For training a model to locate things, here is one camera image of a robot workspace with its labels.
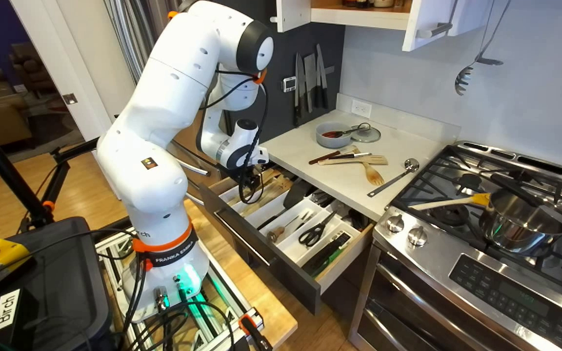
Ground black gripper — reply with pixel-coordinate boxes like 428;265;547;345
235;162;270;197

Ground black turner spatula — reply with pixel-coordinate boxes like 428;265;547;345
283;178;317;211

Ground wooden drawer steel front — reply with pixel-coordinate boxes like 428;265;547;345
196;164;377;314

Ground flat wooden spatula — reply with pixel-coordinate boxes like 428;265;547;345
322;154;391;168

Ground knife rack with knives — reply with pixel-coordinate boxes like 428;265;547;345
260;26;348;144

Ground black scissors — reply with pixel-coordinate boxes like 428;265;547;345
297;211;338;250

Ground grey bowl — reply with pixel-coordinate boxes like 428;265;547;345
315;121;362;150

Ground long black knife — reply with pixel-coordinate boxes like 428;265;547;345
303;232;354;279

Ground wooden robot platform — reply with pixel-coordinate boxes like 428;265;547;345
94;197;301;351

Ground glass lid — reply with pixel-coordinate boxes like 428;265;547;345
352;123;383;144

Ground silver range knob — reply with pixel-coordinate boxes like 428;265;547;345
383;213;406;236
406;226;430;252

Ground white door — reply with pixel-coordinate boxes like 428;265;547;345
8;0;137;143

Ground black equipment case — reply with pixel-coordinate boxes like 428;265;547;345
0;217;116;351

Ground hanging slotted spoon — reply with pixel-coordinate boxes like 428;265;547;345
453;53;506;98

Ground black tripod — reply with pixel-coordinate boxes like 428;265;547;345
0;105;75;230

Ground white upper cabinet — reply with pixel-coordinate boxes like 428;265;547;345
274;0;492;55

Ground stainless steel gas range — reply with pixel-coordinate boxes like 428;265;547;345
348;141;562;351

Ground steel pot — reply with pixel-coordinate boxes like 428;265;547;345
488;187;562;260

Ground wooden-handled tool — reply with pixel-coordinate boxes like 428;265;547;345
268;222;289;244

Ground brown-handled utensil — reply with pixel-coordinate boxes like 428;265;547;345
307;150;342;166

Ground black-handled utensil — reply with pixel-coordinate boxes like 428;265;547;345
328;150;373;162

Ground black-handled kitchen knife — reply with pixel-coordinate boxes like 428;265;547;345
315;43;330;109

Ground white wall outlet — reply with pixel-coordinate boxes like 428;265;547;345
350;98;375;119

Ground robot base cable bundle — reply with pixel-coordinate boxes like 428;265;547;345
116;256;248;351

